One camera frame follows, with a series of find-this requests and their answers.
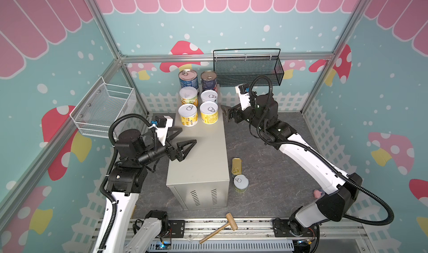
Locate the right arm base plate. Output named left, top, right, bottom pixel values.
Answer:
left=272, top=218, right=319, bottom=237

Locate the wooden mallet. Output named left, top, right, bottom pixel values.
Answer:
left=199, top=213, right=238, bottom=244

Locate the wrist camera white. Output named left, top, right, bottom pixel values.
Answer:
left=235, top=83, right=251, bottom=110
left=150, top=116, right=173, bottom=146

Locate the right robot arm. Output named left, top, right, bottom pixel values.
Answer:
left=221, top=75, right=395, bottom=237

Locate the dark blue chopped tomato can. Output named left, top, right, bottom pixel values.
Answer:
left=201, top=70, right=217, bottom=91

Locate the fruit can white lid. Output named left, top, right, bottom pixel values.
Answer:
left=234, top=175, right=249, bottom=193
left=200, top=90, right=218, bottom=103
left=178, top=104, right=198, bottom=127
left=200, top=101, right=218, bottom=124

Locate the gold can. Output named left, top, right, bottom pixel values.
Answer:
left=231, top=158, right=242, bottom=177

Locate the pink toy block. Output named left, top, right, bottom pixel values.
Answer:
left=313, top=190, right=323, bottom=199

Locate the black mesh wall basket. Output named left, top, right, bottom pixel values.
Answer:
left=212, top=48, right=284, bottom=87

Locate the peach fruit can plastic lid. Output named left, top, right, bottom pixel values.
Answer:
left=179, top=86, right=198, bottom=107

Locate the wooden block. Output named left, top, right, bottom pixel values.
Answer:
left=130, top=205, right=137, bottom=218

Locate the grey metal cabinet counter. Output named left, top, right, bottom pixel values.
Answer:
left=166, top=102, right=230, bottom=210

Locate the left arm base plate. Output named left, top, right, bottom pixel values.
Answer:
left=138, top=219, right=186, bottom=239

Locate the green circuit board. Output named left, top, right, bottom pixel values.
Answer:
left=155, top=241, right=172, bottom=250

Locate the blue soup can pink lid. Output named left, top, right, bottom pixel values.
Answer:
left=178, top=69, right=200, bottom=92

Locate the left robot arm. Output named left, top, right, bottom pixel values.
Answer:
left=93, top=113, right=197, bottom=253

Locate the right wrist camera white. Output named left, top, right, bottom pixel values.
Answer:
left=235, top=83, right=251, bottom=110

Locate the white wire wall basket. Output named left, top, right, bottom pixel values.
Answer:
left=70, top=77, right=137, bottom=138

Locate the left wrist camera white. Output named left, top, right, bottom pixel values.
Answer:
left=150, top=116, right=173, bottom=146

